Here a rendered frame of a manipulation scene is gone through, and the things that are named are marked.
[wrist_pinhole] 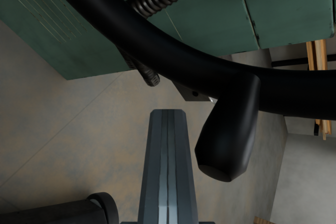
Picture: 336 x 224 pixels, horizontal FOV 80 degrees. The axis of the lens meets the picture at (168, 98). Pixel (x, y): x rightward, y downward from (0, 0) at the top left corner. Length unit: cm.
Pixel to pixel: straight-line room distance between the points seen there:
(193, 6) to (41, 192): 79
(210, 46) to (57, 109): 65
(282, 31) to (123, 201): 99
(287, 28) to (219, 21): 9
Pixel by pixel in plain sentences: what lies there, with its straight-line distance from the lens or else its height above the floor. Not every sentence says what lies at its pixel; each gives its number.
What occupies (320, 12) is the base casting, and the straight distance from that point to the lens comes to 31.
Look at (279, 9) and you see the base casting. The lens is 31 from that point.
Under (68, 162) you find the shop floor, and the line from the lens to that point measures 91.
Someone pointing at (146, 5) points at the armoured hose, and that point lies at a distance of 20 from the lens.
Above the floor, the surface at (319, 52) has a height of 60.
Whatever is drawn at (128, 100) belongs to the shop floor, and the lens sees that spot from 102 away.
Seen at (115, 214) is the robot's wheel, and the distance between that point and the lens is 86.
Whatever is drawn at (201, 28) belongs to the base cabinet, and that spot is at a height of 64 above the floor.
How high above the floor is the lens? 81
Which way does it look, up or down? 42 degrees down
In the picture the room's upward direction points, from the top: 89 degrees clockwise
